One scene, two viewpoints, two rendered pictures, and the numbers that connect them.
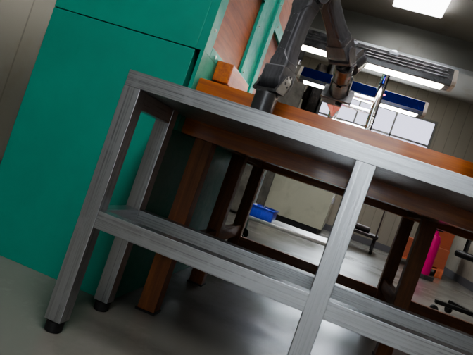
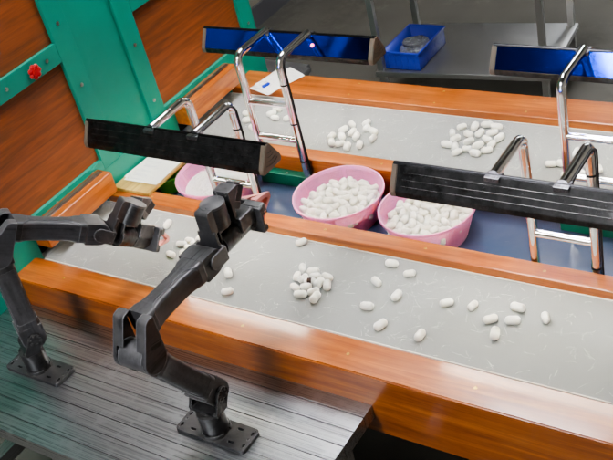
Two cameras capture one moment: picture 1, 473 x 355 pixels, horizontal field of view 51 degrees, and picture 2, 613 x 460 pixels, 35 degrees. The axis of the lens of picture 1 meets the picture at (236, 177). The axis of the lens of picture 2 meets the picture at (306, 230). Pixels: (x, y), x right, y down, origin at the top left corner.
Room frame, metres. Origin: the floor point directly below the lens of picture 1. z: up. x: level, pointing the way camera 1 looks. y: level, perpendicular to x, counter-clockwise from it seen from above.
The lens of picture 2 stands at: (-0.05, -1.65, 2.26)
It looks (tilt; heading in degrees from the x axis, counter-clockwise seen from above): 35 degrees down; 29
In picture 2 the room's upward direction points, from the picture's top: 15 degrees counter-clockwise
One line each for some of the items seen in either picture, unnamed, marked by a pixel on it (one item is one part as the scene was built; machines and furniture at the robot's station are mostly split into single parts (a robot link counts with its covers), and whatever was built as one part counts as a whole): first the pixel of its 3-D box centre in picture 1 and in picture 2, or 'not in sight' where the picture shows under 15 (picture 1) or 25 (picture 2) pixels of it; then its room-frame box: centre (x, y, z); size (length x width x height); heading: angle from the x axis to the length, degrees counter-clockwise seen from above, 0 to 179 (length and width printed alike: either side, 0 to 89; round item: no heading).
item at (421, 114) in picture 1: (360, 91); (287, 41); (2.34, -0.42, 1.08); 0.62 x 0.08 x 0.07; 78
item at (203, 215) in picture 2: not in sight; (208, 233); (1.37, -0.62, 1.11); 0.12 x 0.09 x 0.12; 168
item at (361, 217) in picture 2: not in sight; (340, 204); (2.01, -0.63, 0.72); 0.27 x 0.27 x 0.10
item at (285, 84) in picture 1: (272, 84); (28, 338); (1.33, -0.01, 0.77); 0.09 x 0.06 x 0.06; 50
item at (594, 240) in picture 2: not in sight; (549, 237); (1.68, -1.28, 0.90); 0.20 x 0.19 x 0.45; 78
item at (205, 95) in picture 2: not in sight; (207, 93); (2.49, -0.01, 0.83); 0.30 x 0.06 x 0.07; 168
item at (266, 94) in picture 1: (262, 106); (35, 358); (1.32, 0.00, 0.71); 0.20 x 0.07 x 0.08; 78
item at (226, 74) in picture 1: (231, 82); (75, 207); (1.83, 0.13, 0.83); 0.30 x 0.06 x 0.07; 168
